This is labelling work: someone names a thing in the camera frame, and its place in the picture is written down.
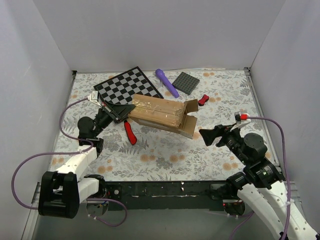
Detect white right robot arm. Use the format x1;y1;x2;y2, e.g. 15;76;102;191
199;125;320;240

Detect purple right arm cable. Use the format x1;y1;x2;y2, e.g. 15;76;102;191
235;116;292;240

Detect brown taped cardboard box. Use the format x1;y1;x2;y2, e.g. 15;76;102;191
128;94;199;139

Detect purple cylindrical handle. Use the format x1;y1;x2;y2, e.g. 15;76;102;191
155;68;180;98

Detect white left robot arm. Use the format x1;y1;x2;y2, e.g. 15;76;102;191
38;105;123;219

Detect dark grey studded plate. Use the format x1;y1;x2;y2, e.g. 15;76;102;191
172;72;200;95

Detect red black utility knife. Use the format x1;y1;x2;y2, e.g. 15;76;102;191
123;120;137;146

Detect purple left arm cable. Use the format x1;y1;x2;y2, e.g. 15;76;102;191
11;97;128;227

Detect red black knife cap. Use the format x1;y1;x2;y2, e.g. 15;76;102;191
198;94;210;107

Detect black white checkerboard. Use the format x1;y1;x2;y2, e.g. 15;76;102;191
93;66;163;105

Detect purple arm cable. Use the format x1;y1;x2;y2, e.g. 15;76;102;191
11;97;128;227
235;116;292;240

